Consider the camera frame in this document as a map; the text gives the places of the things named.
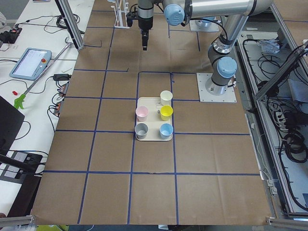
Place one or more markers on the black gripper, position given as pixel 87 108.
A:
pixel 145 23

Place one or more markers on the cream white cup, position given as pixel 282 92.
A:
pixel 166 97

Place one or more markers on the pink cup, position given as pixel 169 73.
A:
pixel 142 113

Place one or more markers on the yellow cup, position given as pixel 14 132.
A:
pixel 166 112

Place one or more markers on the grey cup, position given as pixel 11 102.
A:
pixel 141 130

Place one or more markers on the cream plastic tray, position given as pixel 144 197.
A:
pixel 154 120

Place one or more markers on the black power adapter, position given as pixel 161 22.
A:
pixel 61 77

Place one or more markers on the blue teach pendant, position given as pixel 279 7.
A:
pixel 31 64

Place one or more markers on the reacher grabber tool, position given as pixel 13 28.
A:
pixel 18 103

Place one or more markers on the white wire cup rack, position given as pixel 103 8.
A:
pixel 120 8

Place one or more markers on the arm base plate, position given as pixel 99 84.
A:
pixel 211 93
pixel 204 25

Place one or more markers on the aluminium frame post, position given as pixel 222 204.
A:
pixel 70 22

